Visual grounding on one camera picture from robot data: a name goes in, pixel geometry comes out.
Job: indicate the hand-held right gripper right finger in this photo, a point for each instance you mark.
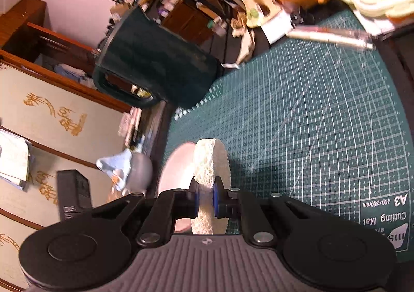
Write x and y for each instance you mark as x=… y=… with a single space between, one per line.
x=216 y=203

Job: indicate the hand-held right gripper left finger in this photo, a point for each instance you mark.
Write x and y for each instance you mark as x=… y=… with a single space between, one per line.
x=195 y=201

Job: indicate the white bowl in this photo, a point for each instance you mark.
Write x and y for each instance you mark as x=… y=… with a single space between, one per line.
x=178 y=169

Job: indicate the pale yellow sponge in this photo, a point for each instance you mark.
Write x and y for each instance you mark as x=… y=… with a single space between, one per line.
x=210 y=159

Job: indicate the white folded towel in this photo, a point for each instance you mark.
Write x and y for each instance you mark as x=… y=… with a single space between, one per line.
x=13 y=159

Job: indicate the pile of books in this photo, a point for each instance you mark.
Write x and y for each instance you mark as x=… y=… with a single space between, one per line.
x=129 y=127

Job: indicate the wardrobe with gold calligraphy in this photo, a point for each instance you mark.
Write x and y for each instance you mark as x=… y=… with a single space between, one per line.
x=48 y=111

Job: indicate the green cutting mat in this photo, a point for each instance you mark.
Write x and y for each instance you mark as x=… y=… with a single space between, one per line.
x=307 y=117

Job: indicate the dark green kettle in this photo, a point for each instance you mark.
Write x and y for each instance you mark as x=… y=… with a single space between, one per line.
x=161 y=62

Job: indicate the beige cloth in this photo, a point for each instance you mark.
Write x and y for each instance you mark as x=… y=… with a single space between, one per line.
x=242 y=39

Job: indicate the small green-capped bottle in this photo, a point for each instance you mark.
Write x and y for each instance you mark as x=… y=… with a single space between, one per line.
x=217 y=27

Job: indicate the white card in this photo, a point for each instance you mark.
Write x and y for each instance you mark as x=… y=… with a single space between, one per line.
x=276 y=30

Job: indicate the cone mountain figurine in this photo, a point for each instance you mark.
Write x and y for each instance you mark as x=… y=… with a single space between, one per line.
x=258 y=7

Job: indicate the small black clip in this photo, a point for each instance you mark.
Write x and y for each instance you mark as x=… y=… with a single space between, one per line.
x=296 y=19

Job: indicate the white pen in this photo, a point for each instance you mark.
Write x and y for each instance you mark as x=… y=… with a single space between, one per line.
x=330 y=38

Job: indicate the stack of white papers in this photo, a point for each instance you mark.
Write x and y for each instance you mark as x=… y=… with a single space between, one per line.
x=372 y=27

